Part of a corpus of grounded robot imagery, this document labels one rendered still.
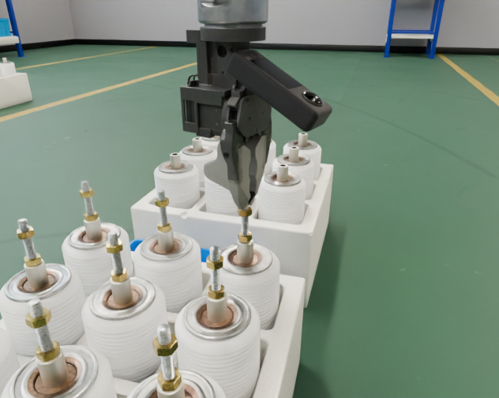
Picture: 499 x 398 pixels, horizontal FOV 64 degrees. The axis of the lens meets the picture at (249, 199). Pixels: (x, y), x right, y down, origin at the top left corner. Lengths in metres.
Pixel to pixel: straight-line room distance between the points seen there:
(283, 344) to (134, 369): 0.18
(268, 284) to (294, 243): 0.26
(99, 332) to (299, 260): 0.44
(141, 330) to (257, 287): 0.15
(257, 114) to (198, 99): 0.07
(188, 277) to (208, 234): 0.27
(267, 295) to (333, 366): 0.26
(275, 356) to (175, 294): 0.16
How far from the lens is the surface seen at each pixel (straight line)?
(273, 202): 0.79
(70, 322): 0.57
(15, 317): 0.56
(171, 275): 0.57
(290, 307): 0.59
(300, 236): 0.78
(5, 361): 0.50
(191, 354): 0.45
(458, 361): 0.85
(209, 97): 0.46
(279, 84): 0.42
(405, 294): 0.96
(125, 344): 0.49
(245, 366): 0.47
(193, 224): 0.84
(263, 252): 0.57
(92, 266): 0.63
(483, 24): 6.65
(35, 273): 0.56
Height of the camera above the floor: 0.56
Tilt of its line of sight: 25 degrees down
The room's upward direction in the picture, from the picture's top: straight up
